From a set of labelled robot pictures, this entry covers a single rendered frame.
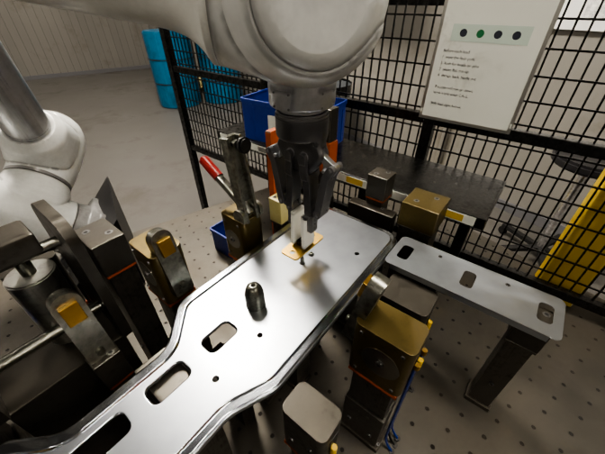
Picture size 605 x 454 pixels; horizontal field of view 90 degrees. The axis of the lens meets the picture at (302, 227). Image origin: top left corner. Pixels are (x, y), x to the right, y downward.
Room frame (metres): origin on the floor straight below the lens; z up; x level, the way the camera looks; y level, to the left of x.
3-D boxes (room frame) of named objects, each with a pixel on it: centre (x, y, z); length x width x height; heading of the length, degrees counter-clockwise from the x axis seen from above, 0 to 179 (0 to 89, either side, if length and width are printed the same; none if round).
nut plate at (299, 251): (0.43, 0.00, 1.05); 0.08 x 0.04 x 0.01; 142
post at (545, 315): (0.31, -0.39, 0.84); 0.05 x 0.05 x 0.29; 52
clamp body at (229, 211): (0.54, 0.14, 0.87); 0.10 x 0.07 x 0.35; 52
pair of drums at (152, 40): (5.47, 1.71, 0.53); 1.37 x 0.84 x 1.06; 125
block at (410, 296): (0.36, -0.21, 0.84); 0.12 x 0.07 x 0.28; 52
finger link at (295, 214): (0.43, 0.01, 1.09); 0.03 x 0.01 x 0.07; 142
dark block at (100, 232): (0.37, 0.32, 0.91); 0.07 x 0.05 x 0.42; 52
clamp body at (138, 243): (0.41, 0.27, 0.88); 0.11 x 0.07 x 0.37; 52
